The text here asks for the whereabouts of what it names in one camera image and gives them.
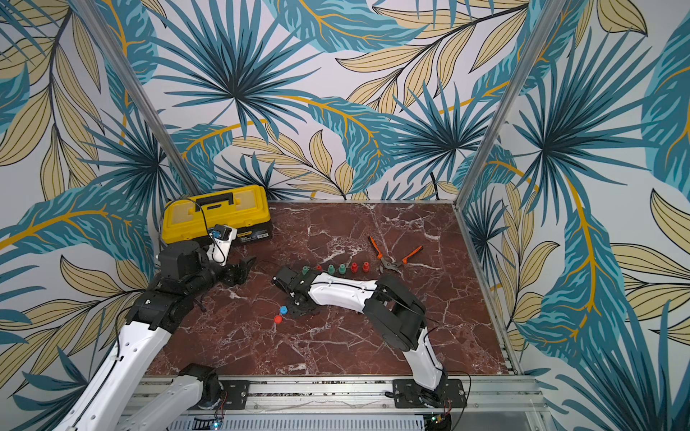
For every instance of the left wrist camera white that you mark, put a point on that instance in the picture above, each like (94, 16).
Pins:
(221, 241)

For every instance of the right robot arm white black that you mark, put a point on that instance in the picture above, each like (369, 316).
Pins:
(396, 314)

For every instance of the yellow black toolbox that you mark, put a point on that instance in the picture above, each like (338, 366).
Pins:
(246, 209)

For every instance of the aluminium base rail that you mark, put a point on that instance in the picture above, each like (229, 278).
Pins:
(372, 402)

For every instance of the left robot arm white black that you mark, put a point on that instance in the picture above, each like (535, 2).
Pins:
(187, 271)

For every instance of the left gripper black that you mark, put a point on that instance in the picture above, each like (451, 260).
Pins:
(238, 274)

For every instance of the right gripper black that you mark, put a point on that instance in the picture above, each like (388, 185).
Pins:
(291, 280)

